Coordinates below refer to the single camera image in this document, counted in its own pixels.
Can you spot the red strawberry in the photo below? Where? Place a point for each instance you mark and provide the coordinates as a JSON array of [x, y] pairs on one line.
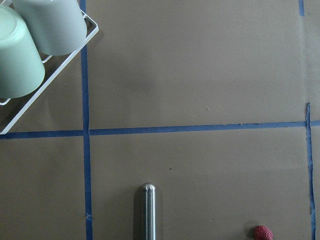
[[262, 232]]

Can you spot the steel muddler with black tip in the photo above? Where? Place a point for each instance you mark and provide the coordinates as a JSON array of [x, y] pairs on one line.
[[146, 212]]

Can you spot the mint green cup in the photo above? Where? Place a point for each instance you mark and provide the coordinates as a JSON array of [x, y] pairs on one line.
[[21, 68]]

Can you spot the grey-white cup on rack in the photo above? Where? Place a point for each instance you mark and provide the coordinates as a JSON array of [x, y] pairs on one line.
[[57, 26]]

